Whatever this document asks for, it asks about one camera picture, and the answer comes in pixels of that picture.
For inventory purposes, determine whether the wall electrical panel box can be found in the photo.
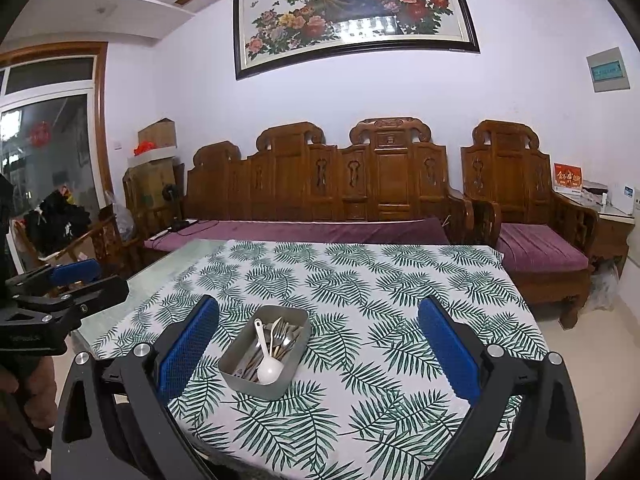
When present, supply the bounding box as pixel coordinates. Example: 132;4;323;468
586;47;631;94

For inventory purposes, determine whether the white device box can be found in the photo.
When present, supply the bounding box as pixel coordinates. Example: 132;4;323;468
604;182;639;216

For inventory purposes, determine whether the leaf print tablecloth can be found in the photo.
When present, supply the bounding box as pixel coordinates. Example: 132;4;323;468
94;239;552;480

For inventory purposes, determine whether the framed peacock flower painting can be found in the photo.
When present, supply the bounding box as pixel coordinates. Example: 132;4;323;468
232;0;481;81

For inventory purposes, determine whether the metal fork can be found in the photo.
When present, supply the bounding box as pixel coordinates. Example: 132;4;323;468
272;336;297;365

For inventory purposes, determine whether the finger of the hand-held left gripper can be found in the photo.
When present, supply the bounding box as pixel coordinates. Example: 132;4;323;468
5;258;104;302
10;275;130;327

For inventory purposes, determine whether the clear plastic bag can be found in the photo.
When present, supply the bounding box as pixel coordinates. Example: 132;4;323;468
589;259;622;312

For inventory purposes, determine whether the small brown cardboard box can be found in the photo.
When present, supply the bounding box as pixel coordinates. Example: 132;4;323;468
137;118;177;150

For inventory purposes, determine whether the long-handled white spoon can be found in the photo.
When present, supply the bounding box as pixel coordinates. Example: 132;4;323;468
253;318;284;385

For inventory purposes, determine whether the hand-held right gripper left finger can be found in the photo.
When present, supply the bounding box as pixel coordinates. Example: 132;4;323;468
50;295;221;480

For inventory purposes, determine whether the large brown cardboard box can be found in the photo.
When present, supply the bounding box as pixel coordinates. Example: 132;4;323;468
122;159;186;212

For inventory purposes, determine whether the carved wooden armchair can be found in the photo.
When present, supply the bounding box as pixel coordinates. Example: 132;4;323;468
460;119;600;331

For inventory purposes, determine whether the pile of black bags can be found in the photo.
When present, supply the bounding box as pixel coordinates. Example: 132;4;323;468
24;191;94;257

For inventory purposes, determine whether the square purple seat cushion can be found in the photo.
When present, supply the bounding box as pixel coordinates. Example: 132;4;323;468
497;223;591;274

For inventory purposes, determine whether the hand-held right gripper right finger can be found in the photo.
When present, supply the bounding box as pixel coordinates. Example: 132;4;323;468
417;295;587;480

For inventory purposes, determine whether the carved wooden sofa bench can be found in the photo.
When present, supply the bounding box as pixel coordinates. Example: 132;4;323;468
182;117;475;246

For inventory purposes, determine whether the crumpled translucent plastic bag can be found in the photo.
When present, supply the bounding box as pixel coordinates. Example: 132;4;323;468
102;189;137;242

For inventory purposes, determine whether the grey metal tray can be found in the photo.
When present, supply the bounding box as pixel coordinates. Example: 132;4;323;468
218;304;311;401

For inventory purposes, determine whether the wood framed glass door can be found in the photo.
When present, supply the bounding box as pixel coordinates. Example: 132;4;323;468
0;41;114;277

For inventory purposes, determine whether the wooden side table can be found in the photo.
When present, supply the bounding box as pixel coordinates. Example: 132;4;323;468
560;187;636;277

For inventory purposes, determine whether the cluttered wooden chair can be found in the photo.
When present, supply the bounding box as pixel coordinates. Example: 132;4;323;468
14;204;147;282

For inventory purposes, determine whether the red printed calendar box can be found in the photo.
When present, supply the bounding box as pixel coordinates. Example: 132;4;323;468
552;162;583;194

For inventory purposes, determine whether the flat white box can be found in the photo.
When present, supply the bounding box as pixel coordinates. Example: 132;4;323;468
127;145;181;169

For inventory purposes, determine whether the person's left hand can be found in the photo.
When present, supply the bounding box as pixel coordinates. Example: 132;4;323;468
0;356;59;411

